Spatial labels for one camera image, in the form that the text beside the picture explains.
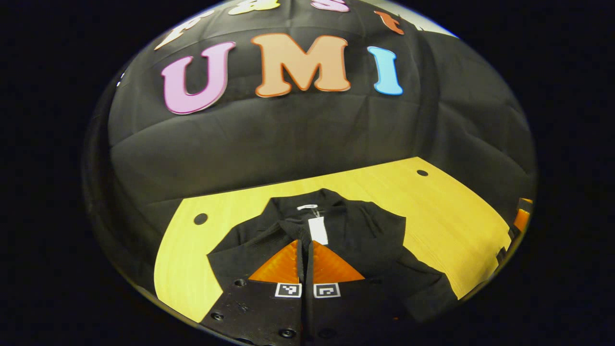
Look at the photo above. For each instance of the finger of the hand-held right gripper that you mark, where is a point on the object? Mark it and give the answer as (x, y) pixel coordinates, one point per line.
(522, 216)

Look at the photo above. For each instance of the black button shirt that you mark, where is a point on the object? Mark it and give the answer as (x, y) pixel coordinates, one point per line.
(365, 230)

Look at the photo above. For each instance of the black backdrop cloth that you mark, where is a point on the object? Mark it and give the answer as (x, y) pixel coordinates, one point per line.
(288, 139)

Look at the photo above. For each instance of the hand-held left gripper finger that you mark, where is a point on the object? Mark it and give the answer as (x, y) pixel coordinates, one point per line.
(301, 269)
(309, 269)

